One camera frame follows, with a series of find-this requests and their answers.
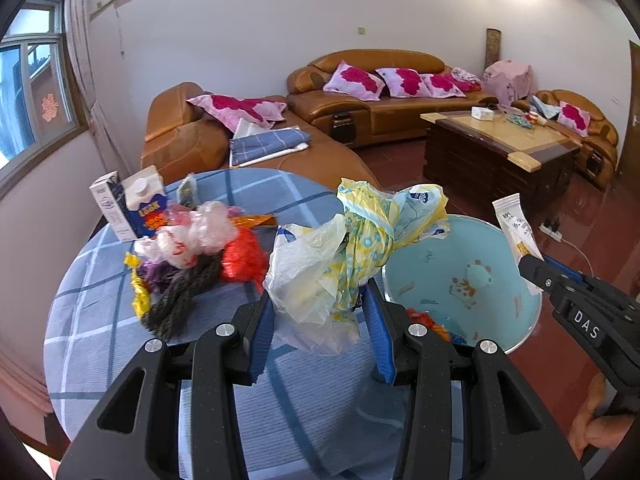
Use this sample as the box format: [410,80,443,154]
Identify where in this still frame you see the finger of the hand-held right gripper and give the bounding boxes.
[518,254,568,311]
[542,255,598,288]

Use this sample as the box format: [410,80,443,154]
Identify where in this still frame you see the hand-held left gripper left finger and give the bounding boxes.
[57,290,276,480]

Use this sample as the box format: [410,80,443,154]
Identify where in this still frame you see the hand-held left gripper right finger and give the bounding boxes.
[362,277,583,480]

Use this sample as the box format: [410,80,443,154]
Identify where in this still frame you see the white snack wrapper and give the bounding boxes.
[491,194,543,295]

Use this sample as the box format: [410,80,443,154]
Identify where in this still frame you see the teal plastic bin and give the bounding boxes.
[381,214,543,356]

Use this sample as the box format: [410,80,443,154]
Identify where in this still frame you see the yellow floral plastic bag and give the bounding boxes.
[262,177,451,356]

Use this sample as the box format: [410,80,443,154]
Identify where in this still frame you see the orange snack wrapper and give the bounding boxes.
[231,213,277,229]

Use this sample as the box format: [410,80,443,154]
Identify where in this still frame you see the purple snack wrapper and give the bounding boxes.
[136,260,168,292]

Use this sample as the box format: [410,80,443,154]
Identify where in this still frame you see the person's right hand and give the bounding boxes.
[571,372,637,462]

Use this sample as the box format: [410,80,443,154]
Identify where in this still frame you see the white power strip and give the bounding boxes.
[539,217,564,242]

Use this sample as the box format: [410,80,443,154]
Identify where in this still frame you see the red plastic bag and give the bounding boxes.
[220,226,270,292]

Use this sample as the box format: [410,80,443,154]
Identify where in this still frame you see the dark wooden coffee table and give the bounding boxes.
[420,109,584,217]

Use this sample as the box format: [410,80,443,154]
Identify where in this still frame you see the pink clear plastic bag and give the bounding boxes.
[134,201,237,267]

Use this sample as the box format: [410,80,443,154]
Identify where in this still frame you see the orange leather armchair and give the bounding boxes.
[512,89,621,191]

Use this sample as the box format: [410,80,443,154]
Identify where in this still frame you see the yellow candy wrapper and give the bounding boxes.
[123,252,153,317]

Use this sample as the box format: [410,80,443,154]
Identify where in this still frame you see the pink floral cushion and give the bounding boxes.
[322,61,387,101]
[556,100,592,137]
[186,93,289,134]
[419,73,468,97]
[375,67,432,99]

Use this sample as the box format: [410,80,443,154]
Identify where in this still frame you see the colourful items on coffee table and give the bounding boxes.
[504,111,548,130]

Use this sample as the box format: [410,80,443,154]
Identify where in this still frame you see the light blue cloth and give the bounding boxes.
[529,95,561,120]

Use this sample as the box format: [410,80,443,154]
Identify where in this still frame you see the dark snack wrapper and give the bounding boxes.
[177,175,201,209]

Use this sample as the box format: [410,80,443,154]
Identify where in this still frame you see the blue juice carton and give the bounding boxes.
[121,165,170,239]

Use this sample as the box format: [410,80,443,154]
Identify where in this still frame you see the pink covered stand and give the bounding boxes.
[482,59,533,107]

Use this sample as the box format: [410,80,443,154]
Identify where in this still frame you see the folded blue plaid sheet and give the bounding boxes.
[228,119,312,167]

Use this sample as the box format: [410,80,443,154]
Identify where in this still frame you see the white milk carton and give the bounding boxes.
[89,170,137,242]

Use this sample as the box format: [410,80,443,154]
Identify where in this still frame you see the small floral pillow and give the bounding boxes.
[451,67,483,92]

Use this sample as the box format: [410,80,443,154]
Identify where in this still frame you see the orange leather chaise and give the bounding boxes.
[141,82,382,192]

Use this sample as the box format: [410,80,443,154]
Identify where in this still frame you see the orange leather sofa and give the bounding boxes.
[286,50,501,149]

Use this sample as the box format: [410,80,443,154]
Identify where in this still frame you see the rolled patterned mat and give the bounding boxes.
[484,28,503,69]

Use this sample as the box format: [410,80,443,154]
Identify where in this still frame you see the pale curtain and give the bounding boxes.
[56,0,132,181]

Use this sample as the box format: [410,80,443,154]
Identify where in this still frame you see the window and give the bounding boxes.
[0,0,91,171]

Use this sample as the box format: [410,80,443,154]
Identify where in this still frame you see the white power cable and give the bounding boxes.
[560,236,598,277]

